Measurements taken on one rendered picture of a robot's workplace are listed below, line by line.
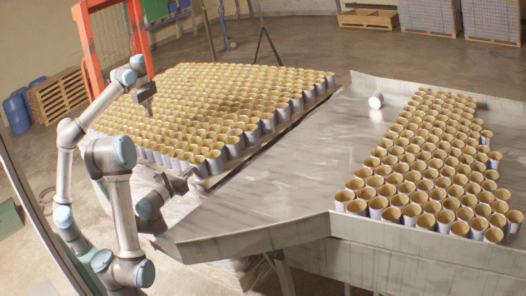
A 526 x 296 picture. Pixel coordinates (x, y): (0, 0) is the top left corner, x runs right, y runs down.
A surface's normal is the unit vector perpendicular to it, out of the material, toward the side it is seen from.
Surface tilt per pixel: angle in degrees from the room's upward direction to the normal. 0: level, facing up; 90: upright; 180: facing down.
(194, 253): 90
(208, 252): 90
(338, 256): 90
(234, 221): 0
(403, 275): 90
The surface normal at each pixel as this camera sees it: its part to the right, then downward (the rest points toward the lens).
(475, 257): -0.60, 0.47
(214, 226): -0.18, -0.87
